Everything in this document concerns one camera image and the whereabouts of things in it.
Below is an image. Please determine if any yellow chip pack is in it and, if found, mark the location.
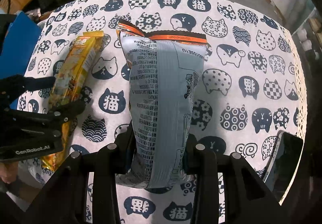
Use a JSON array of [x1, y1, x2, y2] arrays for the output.
[[41, 31, 104, 171]]

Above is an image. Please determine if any white orange chip bag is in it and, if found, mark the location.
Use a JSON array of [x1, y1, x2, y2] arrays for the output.
[[116, 20, 207, 189]]

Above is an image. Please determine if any person's left hand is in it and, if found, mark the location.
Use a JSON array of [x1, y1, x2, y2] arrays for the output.
[[0, 162, 19, 184]]

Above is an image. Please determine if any blue cardboard box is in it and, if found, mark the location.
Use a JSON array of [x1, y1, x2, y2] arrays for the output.
[[0, 11, 44, 110]]

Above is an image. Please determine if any cat pattern tablecloth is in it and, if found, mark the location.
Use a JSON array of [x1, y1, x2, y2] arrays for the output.
[[16, 0, 309, 224]]

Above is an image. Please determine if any black smartphone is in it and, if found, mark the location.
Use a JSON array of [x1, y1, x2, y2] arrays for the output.
[[263, 130, 303, 202]]

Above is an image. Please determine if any shoe rack with shoes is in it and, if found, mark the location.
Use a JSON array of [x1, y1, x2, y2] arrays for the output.
[[292, 7, 321, 77]]

